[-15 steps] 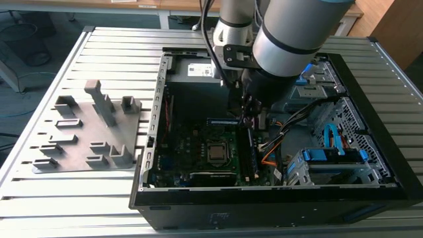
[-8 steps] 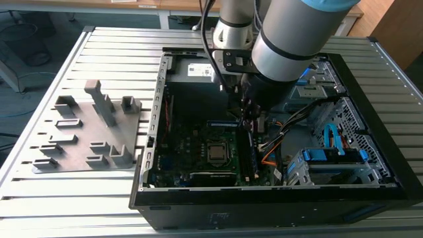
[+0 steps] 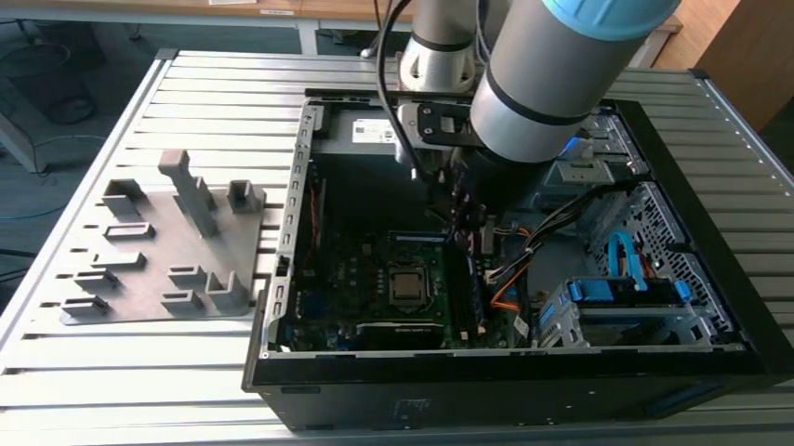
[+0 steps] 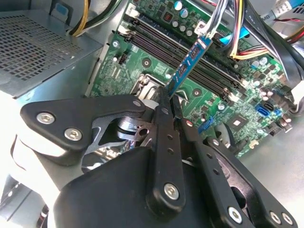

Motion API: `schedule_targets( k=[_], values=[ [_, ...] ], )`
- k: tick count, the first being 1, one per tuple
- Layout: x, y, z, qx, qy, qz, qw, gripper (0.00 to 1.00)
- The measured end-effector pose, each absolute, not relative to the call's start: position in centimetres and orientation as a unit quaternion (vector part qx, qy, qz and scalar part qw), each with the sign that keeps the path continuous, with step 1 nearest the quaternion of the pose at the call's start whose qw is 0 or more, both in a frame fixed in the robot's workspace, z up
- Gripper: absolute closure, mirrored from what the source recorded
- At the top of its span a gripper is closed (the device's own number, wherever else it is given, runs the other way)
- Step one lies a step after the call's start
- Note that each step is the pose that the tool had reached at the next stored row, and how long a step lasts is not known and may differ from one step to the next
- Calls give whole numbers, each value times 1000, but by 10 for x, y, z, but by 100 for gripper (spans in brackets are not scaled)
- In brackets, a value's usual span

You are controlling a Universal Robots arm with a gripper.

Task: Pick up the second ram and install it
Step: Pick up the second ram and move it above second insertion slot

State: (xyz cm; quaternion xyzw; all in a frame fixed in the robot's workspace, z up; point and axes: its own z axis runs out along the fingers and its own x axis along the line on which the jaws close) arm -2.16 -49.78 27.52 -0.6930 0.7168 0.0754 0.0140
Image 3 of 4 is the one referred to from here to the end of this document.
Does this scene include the black RAM slot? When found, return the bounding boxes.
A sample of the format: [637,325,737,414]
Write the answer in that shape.
[446,248,461,338]

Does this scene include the tall grey metal drive cage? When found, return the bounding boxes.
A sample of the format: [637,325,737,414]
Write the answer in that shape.
[537,109,653,213]

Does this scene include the grey power supply unit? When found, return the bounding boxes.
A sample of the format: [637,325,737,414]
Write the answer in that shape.
[309,109,435,215]

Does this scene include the metal CPU socket cover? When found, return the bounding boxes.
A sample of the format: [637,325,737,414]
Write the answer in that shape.
[385,263,433,315]

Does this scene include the silver CPU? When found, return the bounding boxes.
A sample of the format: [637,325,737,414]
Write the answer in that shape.
[391,272,426,298]

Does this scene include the blue carrier with disk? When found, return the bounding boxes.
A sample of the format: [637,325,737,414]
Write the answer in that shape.
[568,277,696,308]

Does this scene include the green motherboard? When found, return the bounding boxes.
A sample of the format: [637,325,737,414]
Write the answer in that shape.
[282,211,538,352]

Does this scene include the black graphics card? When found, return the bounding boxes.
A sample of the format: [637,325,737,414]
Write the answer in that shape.
[357,322,449,350]

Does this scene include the low grey metal drive cage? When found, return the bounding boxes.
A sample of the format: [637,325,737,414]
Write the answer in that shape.
[537,276,737,349]

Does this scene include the black PC case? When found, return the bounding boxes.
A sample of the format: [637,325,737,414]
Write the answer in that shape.
[241,85,794,433]

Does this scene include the brown wooden cabinet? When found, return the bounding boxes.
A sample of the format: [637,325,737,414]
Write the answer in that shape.
[650,0,794,134]

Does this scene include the grey parts rack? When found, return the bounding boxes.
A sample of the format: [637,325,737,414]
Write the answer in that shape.
[59,148,270,326]

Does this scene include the black waste bin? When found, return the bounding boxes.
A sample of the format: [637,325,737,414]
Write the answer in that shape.
[0,42,100,125]

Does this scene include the black wire bundle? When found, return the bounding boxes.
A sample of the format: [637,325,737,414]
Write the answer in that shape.
[489,183,638,282]

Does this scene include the black camera bracket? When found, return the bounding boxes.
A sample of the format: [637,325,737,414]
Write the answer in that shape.
[415,101,481,150]

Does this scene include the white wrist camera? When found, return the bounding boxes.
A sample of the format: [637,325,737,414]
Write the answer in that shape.
[397,104,425,151]

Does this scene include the blue flat data cable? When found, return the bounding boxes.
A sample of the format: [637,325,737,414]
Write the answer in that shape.
[606,230,652,292]

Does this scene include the orange yellow power wires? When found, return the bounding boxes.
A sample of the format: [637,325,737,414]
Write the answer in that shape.
[491,277,537,312]

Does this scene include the black camera cable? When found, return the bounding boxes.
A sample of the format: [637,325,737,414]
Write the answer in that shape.
[375,0,430,183]

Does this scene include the wooden desk white frame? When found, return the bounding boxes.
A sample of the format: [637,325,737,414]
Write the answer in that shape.
[0,0,684,59]

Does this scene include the blue floor cable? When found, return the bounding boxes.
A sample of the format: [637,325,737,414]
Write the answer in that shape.
[0,133,108,222]

